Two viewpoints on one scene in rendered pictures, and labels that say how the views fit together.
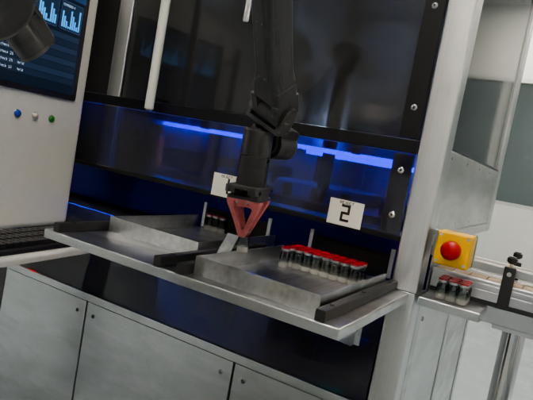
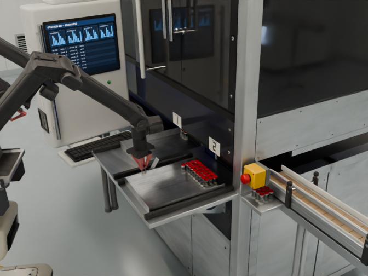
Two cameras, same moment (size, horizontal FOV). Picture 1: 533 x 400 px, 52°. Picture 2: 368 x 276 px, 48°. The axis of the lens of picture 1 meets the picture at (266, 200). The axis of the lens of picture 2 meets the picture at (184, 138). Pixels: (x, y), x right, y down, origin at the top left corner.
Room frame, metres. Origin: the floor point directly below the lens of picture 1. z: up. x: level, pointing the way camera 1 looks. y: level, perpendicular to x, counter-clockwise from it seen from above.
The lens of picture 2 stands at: (-0.14, -0.92, 1.82)
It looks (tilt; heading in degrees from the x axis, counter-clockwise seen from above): 26 degrees down; 33
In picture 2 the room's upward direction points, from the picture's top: 1 degrees counter-clockwise
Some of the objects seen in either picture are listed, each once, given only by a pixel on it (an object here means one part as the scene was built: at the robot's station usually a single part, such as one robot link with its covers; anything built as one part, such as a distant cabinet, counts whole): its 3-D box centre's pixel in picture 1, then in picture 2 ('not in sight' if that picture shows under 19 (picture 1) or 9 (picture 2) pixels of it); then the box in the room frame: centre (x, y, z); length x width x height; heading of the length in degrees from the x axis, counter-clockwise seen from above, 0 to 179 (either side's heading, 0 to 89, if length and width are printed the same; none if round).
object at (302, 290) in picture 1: (297, 273); (173, 183); (1.08, -0.09, 0.90); 0.34 x 0.26 x 0.04; 150
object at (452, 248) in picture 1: (450, 250); (246, 178); (1.12, -0.40, 0.99); 0.04 x 0.04 x 0.04; 61
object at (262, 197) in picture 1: (246, 212); (141, 159); (1.03, 0.03, 1.01); 0.07 x 0.07 x 0.09; 74
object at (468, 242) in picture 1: (455, 248); (256, 175); (1.16, -0.42, 0.99); 0.08 x 0.07 x 0.07; 151
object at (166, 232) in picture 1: (197, 232); (161, 146); (1.34, 0.16, 0.90); 0.34 x 0.26 x 0.04; 151
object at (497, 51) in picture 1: (500, 59); (346, 24); (1.60, -0.59, 1.50); 0.85 x 0.01 x 0.59; 151
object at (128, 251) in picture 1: (236, 263); (165, 169); (1.20, 0.04, 0.87); 0.70 x 0.48 x 0.02; 61
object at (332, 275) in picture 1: (320, 265); (196, 175); (1.18, -0.14, 0.90); 0.18 x 0.02 x 0.05; 60
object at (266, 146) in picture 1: (258, 143); (139, 130); (1.03, 0.03, 1.14); 0.07 x 0.06 x 0.07; 146
